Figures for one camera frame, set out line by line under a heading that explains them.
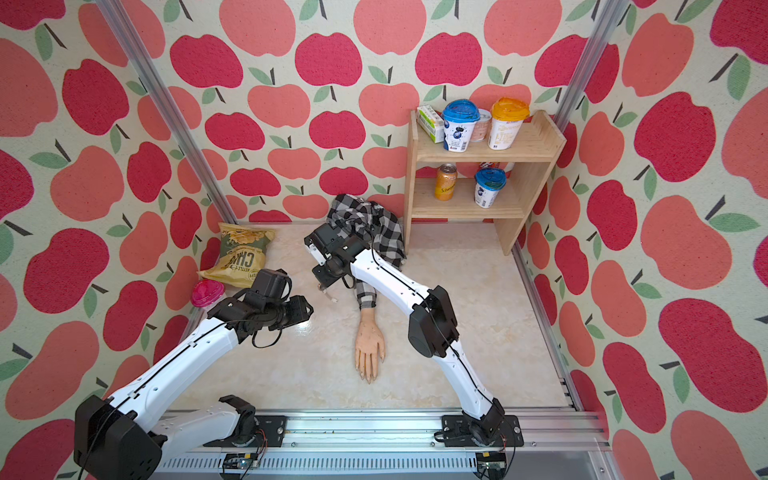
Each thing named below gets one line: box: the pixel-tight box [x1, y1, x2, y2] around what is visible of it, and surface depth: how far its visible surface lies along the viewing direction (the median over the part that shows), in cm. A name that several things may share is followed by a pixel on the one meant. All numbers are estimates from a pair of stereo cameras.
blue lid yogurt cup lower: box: [474, 167, 507, 209], surface depth 93 cm
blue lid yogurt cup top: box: [442, 99, 481, 153], surface depth 76 cm
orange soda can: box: [434, 163, 458, 201], surface depth 95 cm
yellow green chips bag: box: [197, 223, 276, 289], surface depth 104 cm
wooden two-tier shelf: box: [404, 110, 567, 256], surface depth 88 cm
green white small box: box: [416, 105, 444, 144], surface depth 85 cm
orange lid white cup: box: [488, 97, 530, 151], surface depth 77 cm
